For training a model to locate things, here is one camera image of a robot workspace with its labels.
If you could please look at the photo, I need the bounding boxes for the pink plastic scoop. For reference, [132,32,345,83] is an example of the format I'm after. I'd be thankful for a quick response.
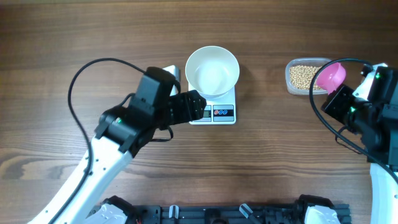
[315,62,346,94]

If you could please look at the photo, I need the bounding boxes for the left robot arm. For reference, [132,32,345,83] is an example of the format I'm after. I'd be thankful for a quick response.
[31,67,206,223]

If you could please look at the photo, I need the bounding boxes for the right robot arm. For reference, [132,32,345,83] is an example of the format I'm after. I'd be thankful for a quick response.
[319,63,397,223]

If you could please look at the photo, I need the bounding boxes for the white digital kitchen scale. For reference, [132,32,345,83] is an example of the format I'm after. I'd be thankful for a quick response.
[189,87,236,125]

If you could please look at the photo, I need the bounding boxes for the white bowl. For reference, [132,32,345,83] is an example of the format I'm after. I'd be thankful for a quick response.
[185,45,240,98]

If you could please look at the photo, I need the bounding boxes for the pile of soybeans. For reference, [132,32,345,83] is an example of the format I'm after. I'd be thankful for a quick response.
[289,65,320,90]

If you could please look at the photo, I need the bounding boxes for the clear plastic container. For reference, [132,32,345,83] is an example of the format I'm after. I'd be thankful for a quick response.
[285,58,330,95]

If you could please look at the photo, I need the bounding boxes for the right black cable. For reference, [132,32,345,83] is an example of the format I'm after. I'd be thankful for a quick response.
[308,57,398,184]

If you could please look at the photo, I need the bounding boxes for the black cable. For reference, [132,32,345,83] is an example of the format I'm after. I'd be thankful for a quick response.
[308,57,398,184]
[46,57,147,224]

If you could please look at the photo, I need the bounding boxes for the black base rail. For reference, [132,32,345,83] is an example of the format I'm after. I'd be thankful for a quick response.
[73,203,352,224]

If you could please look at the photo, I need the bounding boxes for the left black cable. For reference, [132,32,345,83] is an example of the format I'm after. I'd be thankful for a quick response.
[46,57,147,224]

